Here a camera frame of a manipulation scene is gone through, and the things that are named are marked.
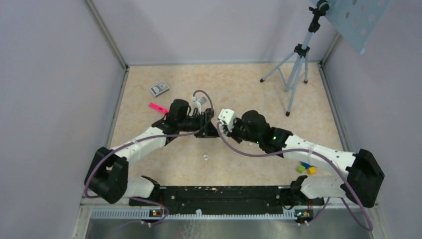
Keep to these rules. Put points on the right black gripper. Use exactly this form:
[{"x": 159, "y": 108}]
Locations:
[{"x": 232, "y": 134}]

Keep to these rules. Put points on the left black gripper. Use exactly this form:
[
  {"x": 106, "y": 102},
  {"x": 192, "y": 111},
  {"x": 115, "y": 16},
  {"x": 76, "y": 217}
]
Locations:
[{"x": 209, "y": 132}]

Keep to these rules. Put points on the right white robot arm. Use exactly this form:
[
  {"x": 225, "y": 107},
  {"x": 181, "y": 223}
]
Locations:
[{"x": 355, "y": 175}]

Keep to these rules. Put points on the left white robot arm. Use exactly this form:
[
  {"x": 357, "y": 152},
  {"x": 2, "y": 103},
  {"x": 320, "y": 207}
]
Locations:
[{"x": 108, "y": 173}]

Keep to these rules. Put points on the pink block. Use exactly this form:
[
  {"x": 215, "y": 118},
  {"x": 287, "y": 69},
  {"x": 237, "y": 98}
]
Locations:
[{"x": 158, "y": 108}]

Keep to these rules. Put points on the card deck box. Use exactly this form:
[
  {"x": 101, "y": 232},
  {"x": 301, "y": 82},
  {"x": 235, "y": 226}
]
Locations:
[{"x": 159, "y": 88}]

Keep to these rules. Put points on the green cube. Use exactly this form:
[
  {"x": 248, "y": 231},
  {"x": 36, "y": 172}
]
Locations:
[{"x": 300, "y": 169}]

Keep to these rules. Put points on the blue toy block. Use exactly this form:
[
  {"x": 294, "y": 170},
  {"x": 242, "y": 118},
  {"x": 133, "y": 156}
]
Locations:
[{"x": 305, "y": 165}]

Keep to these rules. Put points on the light blue tripod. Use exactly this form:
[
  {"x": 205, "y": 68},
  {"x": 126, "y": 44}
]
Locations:
[{"x": 301, "y": 64}]

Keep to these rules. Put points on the yellow cube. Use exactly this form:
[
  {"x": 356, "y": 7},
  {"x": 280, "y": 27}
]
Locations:
[{"x": 311, "y": 170}]

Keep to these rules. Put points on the perforated blue panel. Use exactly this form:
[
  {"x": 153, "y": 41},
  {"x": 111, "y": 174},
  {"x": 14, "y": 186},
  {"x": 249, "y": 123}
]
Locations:
[{"x": 354, "y": 20}]

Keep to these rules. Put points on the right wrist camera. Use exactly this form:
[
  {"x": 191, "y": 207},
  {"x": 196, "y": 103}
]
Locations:
[{"x": 226, "y": 117}]

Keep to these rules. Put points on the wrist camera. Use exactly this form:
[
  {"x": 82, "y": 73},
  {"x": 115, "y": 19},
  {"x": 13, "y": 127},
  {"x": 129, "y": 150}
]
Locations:
[
  {"x": 226, "y": 117},
  {"x": 197, "y": 103}
]

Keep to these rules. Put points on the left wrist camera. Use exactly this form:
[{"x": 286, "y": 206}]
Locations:
[{"x": 197, "y": 103}]

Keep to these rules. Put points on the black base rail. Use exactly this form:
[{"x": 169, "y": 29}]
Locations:
[{"x": 231, "y": 200}]

